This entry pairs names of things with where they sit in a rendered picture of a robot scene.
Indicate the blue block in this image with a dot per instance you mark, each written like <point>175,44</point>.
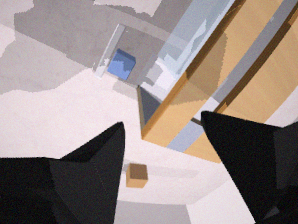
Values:
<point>121,64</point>

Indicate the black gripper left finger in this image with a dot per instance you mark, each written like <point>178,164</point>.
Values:
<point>84,184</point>

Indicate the small orange block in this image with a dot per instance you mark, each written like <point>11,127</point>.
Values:
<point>136,175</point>

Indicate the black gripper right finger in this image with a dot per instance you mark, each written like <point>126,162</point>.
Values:
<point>260,158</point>

